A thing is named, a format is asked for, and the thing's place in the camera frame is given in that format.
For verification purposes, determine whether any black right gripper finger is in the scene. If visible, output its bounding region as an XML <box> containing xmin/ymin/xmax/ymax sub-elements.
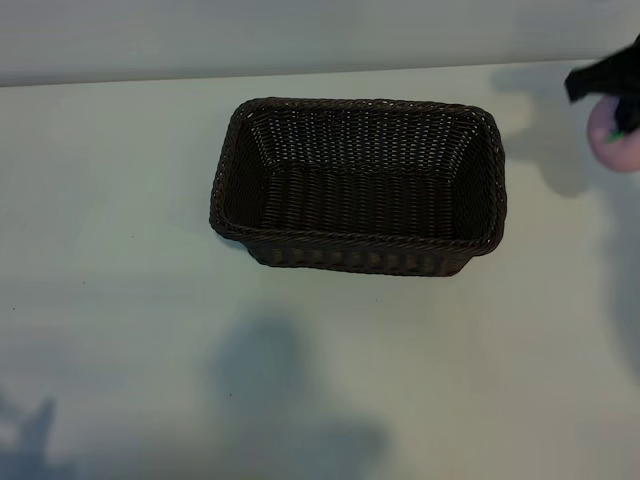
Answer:
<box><xmin>610</xmin><ymin>94</ymin><xmax>640</xmax><ymax>137</ymax></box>
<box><xmin>564</xmin><ymin>62</ymin><xmax>607</xmax><ymax>104</ymax></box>

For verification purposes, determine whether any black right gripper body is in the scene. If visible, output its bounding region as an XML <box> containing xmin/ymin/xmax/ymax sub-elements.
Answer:
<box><xmin>594</xmin><ymin>37</ymin><xmax>640</xmax><ymax>99</ymax></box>

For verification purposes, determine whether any pink peach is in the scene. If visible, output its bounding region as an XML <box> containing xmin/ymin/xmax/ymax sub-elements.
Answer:
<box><xmin>586</xmin><ymin>94</ymin><xmax>640</xmax><ymax>174</ymax></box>

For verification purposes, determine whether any dark brown wicker basket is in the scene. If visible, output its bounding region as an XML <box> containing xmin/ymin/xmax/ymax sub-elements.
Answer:
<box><xmin>208</xmin><ymin>96</ymin><xmax>509</xmax><ymax>278</ymax></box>

